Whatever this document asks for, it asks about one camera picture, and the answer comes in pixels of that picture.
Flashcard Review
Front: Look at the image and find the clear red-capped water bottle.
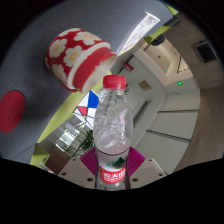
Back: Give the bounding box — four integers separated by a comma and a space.
92, 74, 134, 191

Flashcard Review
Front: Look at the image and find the red fire extinguisher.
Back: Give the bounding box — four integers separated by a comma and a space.
123, 62, 135, 73

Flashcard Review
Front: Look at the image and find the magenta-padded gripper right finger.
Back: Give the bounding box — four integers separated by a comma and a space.
126, 146, 168, 190

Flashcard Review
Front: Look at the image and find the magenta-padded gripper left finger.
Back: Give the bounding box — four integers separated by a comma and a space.
57, 146, 100, 190

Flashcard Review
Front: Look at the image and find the flat round red coaster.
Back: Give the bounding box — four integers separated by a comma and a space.
0, 89, 27, 134

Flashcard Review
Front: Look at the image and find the white red blue geometric box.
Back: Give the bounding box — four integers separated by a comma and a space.
72, 89, 101, 131

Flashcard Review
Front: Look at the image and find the black bag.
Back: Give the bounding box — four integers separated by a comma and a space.
151, 33, 166, 47

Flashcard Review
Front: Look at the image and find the red mug with white flowers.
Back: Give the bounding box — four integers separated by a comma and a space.
44, 27, 119, 94

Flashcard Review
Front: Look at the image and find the row of potted green plants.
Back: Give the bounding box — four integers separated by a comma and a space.
63, 129, 96, 158

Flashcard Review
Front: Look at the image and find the golden wall plaque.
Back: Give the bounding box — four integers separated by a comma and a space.
137, 80, 152, 92

